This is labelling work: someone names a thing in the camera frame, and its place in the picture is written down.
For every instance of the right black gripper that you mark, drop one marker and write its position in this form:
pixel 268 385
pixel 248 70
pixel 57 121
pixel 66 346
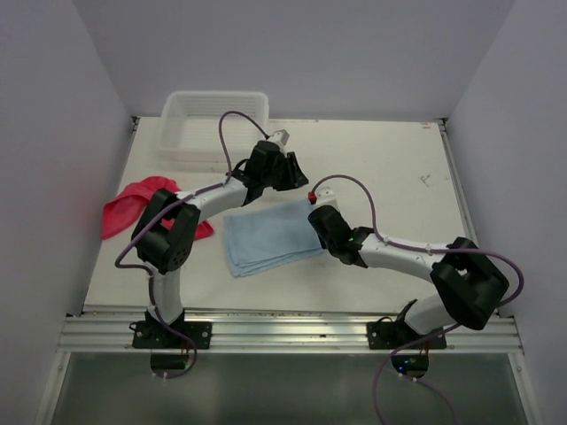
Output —
pixel 322 243

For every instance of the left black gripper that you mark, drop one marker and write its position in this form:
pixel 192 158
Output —
pixel 294 176

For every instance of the light blue towel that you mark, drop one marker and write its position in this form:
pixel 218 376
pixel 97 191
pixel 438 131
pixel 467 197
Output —
pixel 258 241

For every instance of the red towel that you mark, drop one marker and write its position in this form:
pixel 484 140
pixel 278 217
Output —
pixel 126 208

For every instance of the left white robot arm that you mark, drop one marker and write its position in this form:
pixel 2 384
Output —
pixel 166 230

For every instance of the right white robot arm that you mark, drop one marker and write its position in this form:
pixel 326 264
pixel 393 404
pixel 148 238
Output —
pixel 469 285

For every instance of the white plastic mesh basket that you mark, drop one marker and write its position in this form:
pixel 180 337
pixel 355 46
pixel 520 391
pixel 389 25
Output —
pixel 187 130

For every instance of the red cable connector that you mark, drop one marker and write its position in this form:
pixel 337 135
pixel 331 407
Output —
pixel 312 197

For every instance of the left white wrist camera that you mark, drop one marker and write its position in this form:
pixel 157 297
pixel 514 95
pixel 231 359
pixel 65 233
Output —
pixel 280 137

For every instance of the aluminium front rail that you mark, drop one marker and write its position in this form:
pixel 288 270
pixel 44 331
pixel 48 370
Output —
pixel 275 332

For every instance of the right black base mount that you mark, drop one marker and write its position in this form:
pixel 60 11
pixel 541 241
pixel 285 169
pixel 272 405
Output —
pixel 388 334

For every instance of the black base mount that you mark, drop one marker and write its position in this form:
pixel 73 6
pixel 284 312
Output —
pixel 388 334
pixel 150 334

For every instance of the aluminium side rail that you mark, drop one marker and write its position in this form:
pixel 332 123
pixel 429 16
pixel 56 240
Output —
pixel 469 230

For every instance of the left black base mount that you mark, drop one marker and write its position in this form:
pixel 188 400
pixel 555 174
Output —
pixel 150 334

